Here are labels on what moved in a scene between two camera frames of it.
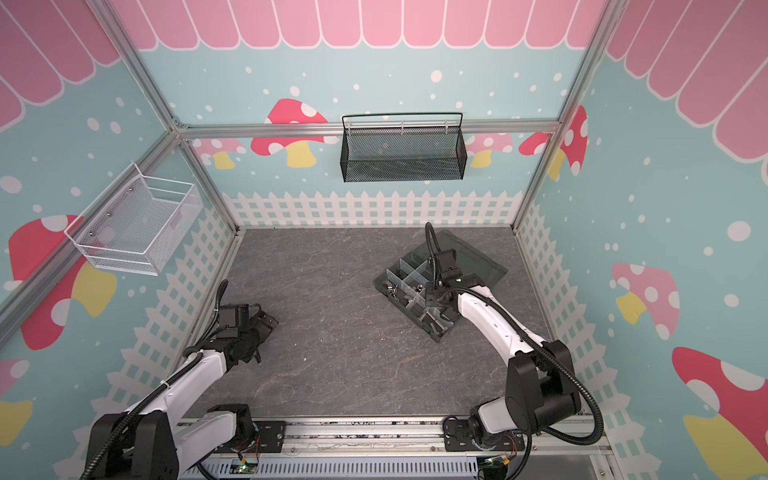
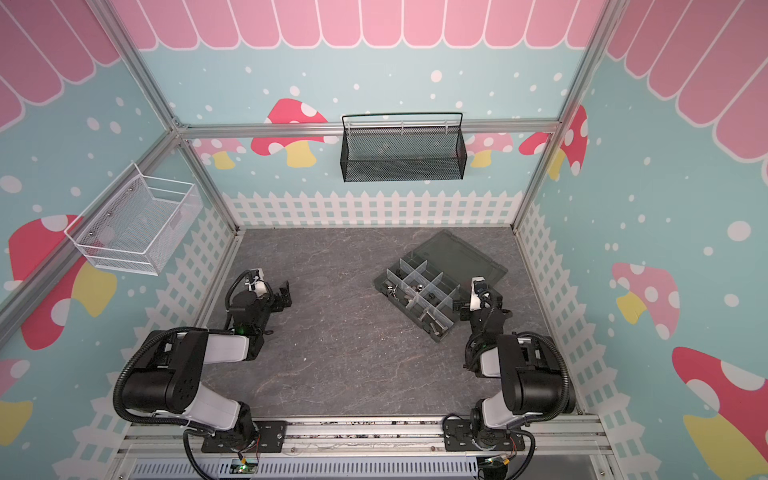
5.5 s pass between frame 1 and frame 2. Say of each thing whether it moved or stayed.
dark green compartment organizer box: stayed
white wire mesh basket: stayed
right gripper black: moved
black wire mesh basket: stayed
